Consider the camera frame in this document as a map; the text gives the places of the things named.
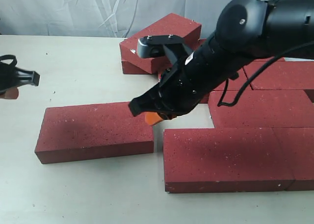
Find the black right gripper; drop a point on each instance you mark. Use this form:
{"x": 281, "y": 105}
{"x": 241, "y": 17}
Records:
{"x": 179, "y": 90}

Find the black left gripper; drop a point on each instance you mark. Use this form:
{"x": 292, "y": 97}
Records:
{"x": 12, "y": 77}

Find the red brick under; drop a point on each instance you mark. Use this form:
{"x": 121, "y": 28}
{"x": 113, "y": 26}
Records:
{"x": 234, "y": 85}

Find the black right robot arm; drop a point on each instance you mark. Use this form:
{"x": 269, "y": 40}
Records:
{"x": 246, "y": 30}

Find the pale backdrop curtain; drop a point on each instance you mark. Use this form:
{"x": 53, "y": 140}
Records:
{"x": 100, "y": 18}

